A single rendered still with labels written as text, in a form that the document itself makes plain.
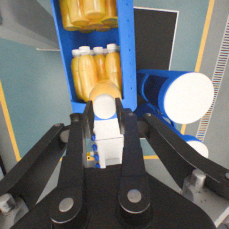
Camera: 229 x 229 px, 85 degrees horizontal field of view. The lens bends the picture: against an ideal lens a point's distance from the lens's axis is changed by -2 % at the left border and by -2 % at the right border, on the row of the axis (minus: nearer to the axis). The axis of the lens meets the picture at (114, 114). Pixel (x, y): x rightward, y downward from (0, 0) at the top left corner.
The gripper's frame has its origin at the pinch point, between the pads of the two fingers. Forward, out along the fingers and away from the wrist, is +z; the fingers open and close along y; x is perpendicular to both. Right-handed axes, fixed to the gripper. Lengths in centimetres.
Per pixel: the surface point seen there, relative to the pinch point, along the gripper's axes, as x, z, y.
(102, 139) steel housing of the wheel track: -38, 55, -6
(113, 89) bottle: 2.0, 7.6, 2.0
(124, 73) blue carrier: 3.2, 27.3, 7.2
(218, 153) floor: -152, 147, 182
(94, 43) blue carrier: 17, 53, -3
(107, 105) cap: 0.4, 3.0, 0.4
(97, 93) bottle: 1.8, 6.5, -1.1
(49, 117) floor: -53, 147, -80
